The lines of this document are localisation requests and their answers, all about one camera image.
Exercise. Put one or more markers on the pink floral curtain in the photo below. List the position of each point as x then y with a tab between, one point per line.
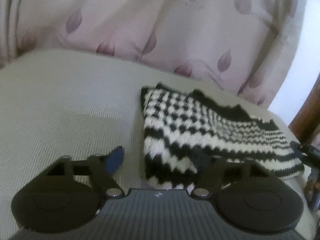
245	47

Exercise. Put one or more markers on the beige fabric cushion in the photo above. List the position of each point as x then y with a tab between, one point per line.
57	103

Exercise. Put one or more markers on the brown wooden door frame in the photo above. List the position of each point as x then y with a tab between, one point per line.
307	120

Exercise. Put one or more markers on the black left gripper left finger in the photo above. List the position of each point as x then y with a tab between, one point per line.
68	193

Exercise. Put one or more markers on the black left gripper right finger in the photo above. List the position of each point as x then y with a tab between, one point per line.
246	195

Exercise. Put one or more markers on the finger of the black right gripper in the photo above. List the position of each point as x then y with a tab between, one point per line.
307	154

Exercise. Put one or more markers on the black white striped knit garment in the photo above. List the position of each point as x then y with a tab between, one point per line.
184	133

